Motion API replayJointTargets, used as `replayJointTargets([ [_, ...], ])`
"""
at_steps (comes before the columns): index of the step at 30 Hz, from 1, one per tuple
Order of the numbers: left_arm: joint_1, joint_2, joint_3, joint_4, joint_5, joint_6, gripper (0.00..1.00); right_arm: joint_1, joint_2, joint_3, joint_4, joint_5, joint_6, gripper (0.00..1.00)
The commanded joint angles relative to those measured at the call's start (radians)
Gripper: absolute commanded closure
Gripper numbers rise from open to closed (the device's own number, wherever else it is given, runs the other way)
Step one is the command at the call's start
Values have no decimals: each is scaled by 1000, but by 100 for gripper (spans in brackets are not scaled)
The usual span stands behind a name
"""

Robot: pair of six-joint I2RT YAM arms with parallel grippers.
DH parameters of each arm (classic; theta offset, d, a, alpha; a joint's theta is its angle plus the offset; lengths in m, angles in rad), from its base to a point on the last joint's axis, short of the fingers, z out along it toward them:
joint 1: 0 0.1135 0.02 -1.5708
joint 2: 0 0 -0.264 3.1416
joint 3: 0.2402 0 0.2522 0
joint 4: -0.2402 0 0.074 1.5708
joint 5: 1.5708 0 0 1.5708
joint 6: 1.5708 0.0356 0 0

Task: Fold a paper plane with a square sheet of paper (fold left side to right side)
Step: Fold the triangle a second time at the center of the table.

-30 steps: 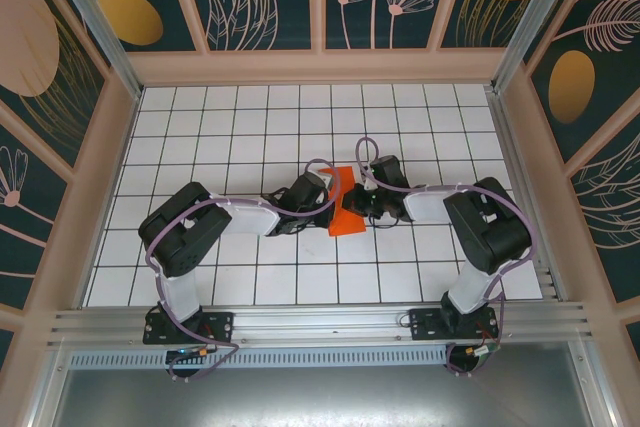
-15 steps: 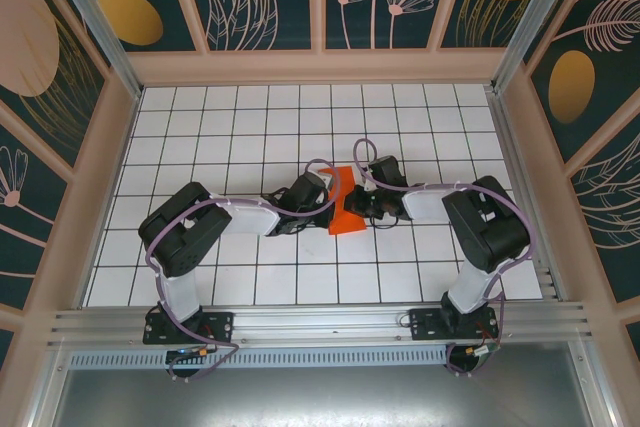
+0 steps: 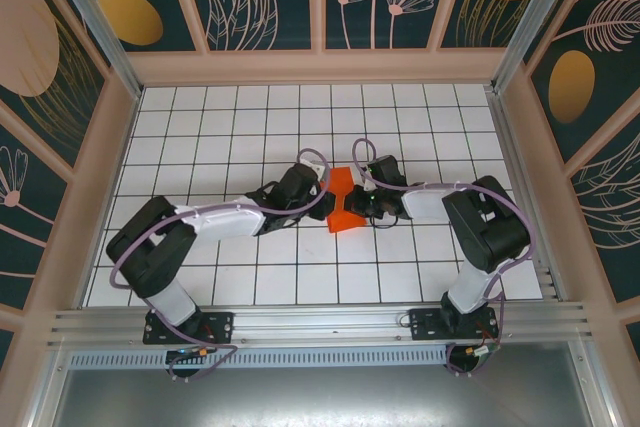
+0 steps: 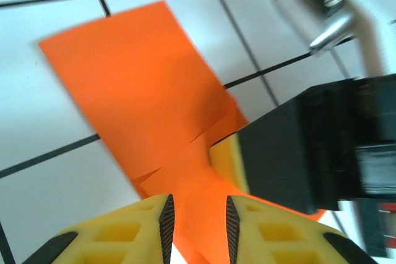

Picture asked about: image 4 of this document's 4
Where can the orange paper sheet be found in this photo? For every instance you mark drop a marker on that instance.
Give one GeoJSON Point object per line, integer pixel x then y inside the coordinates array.
{"type": "Point", "coordinates": [133, 75]}

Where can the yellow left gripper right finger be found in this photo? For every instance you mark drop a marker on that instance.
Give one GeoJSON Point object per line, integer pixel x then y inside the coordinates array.
{"type": "Point", "coordinates": [278, 239]}

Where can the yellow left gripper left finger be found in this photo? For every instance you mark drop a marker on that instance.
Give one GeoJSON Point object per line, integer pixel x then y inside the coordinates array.
{"type": "Point", "coordinates": [117, 236]}

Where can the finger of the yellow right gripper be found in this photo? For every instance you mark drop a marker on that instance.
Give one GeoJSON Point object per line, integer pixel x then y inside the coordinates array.
{"type": "Point", "coordinates": [278, 152]}

